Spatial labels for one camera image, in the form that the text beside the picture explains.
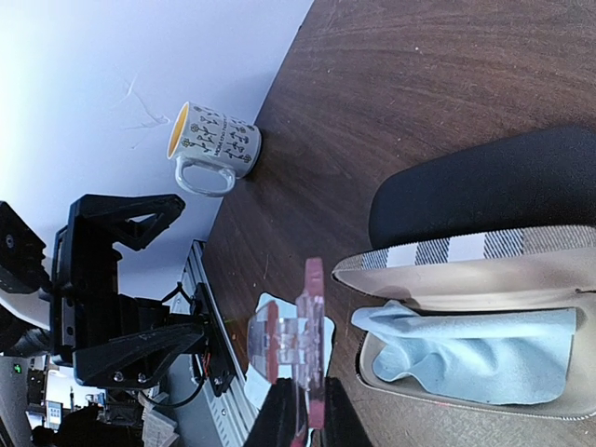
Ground patterned white mug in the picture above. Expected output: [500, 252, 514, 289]
[167, 102, 263, 197]

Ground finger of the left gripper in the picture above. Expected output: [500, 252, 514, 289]
[74, 194, 185, 251]
[73, 323, 205, 389]

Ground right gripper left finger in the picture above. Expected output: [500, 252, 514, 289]
[243, 378, 303, 447]

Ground pink thin frame glasses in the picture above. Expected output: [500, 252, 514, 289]
[247, 257, 325, 429]

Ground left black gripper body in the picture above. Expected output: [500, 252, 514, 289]
[50, 199, 121, 367]

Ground blue cleaning cloth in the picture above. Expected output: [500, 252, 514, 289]
[244, 292, 335, 409]
[351, 302, 576, 405]

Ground black glasses case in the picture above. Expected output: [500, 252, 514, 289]
[369, 126, 595, 249]

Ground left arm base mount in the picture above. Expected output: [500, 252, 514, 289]
[115, 281, 234, 397]

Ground front aluminium rail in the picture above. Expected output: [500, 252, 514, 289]
[182, 239, 257, 446]

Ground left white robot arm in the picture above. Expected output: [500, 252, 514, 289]
[1, 195, 209, 390]

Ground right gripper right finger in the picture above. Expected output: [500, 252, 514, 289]
[316, 377, 373, 447]

